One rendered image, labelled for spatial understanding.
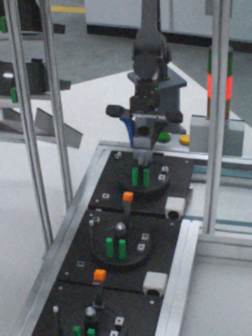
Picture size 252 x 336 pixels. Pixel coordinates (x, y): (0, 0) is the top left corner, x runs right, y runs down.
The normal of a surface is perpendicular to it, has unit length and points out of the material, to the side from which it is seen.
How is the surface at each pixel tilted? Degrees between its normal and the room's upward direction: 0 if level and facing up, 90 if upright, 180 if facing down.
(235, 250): 90
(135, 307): 0
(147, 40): 35
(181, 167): 0
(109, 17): 90
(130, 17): 90
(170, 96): 90
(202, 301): 0
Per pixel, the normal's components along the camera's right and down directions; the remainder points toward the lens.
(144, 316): -0.07, -0.82
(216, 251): -0.27, 0.57
